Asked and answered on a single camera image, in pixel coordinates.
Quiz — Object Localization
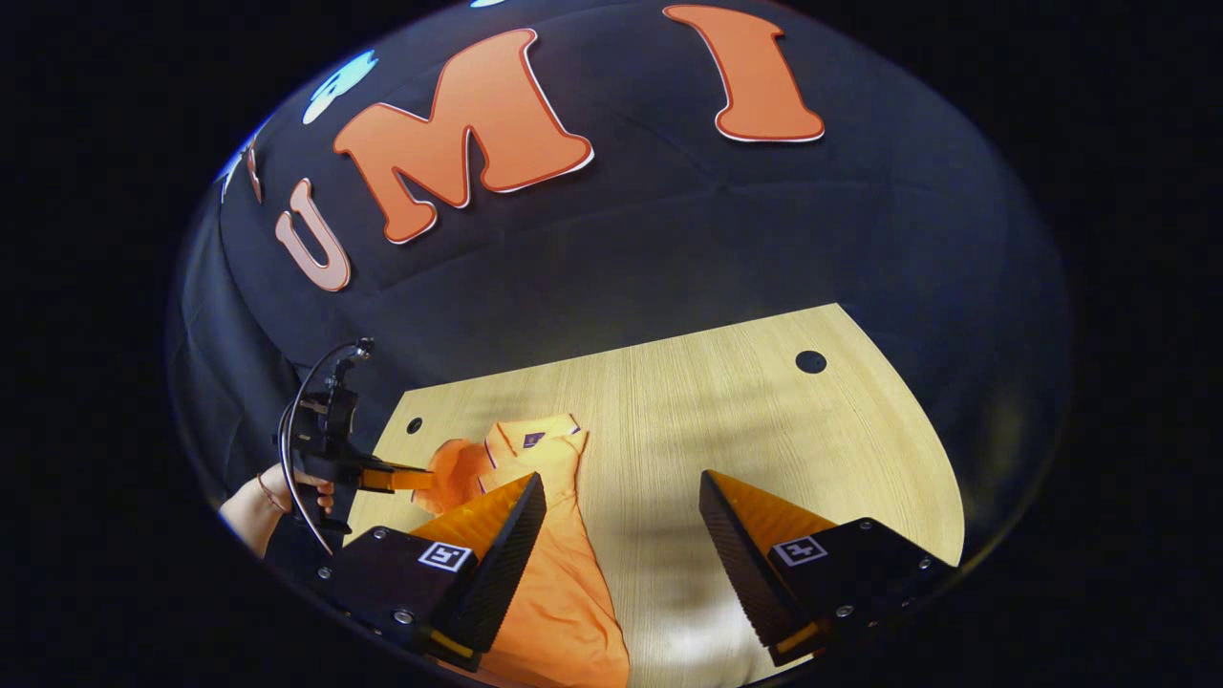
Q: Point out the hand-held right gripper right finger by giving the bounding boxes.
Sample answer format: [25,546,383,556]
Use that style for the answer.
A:
[699,468,956,668]

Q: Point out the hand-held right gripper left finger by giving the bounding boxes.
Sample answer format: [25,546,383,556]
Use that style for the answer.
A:
[320,471,547,670]

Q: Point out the orange T-shirt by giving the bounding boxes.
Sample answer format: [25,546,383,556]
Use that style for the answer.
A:
[413,413,632,688]

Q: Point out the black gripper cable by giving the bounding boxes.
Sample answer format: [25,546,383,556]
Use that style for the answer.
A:
[278,338,374,557]

